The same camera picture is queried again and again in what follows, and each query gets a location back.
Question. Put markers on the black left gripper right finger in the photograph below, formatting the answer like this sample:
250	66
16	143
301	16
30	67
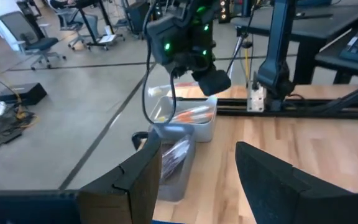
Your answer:
291	202

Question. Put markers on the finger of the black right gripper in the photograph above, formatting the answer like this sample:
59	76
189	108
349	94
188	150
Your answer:
213	82

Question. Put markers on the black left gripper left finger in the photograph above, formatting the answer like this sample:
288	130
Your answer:
120	199

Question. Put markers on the orange toothbrush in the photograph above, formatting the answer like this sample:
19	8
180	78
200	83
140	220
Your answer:
191	119
197	109
182	87

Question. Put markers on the purple toothbrush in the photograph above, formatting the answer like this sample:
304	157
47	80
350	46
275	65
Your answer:
168	171
179	149

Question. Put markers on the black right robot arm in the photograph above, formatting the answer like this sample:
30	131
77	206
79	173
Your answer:
275	62

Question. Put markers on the light grey plastic bin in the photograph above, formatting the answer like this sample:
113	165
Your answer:
207	130

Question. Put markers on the dark grey plastic bin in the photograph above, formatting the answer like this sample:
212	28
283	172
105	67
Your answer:
179	189

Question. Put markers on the computer tower green lights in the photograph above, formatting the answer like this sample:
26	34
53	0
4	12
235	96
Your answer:
223	11

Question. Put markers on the black computer tower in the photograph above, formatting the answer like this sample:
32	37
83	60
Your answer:
137	18

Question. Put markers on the black monitor desk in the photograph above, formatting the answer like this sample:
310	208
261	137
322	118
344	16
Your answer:
306	28

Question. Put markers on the grey office chair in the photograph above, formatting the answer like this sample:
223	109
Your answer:
76	25

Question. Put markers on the black floor box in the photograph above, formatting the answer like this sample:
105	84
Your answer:
23	93

